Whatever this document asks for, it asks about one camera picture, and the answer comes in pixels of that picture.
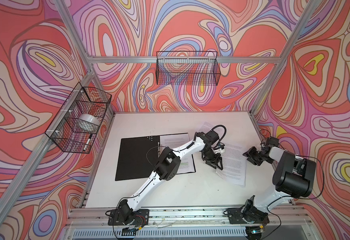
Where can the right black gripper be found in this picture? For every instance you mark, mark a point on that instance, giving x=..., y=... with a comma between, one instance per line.
x=249, y=153

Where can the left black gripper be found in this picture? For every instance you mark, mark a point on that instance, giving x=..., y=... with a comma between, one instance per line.
x=217, y=160

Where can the highlighted printed paper sheet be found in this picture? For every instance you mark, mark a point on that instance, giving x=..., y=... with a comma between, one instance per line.
x=187, y=165

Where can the blue file folder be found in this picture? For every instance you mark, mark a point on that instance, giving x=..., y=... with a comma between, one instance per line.
x=136, y=157

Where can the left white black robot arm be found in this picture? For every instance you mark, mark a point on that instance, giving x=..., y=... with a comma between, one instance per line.
x=166, y=167

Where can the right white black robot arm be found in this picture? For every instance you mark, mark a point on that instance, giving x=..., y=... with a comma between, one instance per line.
x=293, y=178

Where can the black marker pen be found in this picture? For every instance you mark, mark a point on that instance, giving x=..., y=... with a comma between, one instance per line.
x=87, y=143

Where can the white bowl in basket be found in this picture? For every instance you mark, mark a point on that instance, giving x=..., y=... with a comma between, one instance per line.
x=90, y=119

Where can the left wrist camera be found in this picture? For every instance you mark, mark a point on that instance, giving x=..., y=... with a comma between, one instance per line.
x=220, y=146

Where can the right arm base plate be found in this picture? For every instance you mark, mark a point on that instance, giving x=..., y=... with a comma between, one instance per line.
x=252, y=216

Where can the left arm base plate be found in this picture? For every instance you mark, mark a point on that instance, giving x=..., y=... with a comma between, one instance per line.
x=119, y=218

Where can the back black wire basket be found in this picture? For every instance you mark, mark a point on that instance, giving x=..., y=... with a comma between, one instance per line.
x=187, y=68

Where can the black wire basket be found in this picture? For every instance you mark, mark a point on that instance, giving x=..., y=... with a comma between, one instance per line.
x=187, y=68
x=67, y=131

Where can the left black wire basket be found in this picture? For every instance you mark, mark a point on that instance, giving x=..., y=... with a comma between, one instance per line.
x=67, y=131

